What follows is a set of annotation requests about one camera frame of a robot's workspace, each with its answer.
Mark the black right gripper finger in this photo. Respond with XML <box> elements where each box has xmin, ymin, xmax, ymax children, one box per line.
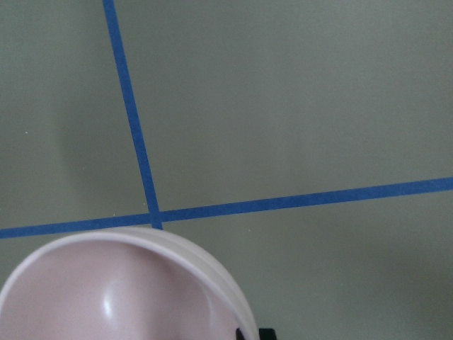
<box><xmin>236</xmin><ymin>328</ymin><xmax>276</xmax><ymax>340</ymax></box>

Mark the pink bowl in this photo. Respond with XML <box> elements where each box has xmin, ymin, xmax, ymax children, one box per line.
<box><xmin>1</xmin><ymin>227</ymin><xmax>259</xmax><ymax>339</ymax></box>

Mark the blue tape line crosswise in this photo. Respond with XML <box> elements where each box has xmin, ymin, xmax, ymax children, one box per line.
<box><xmin>1</xmin><ymin>177</ymin><xmax>452</xmax><ymax>239</ymax></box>

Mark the blue tape line lengthwise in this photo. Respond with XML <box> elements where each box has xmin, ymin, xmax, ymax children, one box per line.
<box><xmin>103</xmin><ymin>1</ymin><xmax>163</xmax><ymax>230</ymax></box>

